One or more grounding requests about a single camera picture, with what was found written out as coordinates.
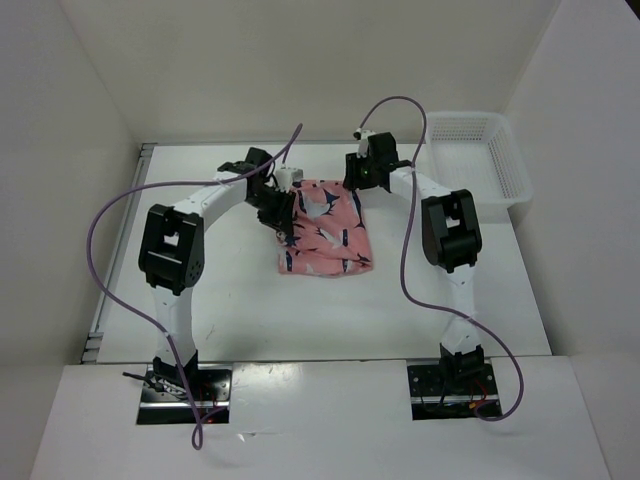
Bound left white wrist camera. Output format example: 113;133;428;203
273;167;304;192

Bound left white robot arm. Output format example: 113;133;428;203
138;147;303;400

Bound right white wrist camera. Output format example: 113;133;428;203
353;128;375;157

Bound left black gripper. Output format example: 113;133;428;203
246;186;297;237

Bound white plastic basket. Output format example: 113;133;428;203
427;111;533;209

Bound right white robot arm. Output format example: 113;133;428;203
344;129;485;393

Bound pink shark print shorts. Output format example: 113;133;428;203
278;180;374;277

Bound aluminium table edge rail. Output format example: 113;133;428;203
82;142;157;362

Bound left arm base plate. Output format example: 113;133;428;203
136;364;232;426

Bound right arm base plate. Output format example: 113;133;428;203
407;361;502;421

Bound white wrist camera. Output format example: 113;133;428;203
353;128;375;157
273;167;304;192

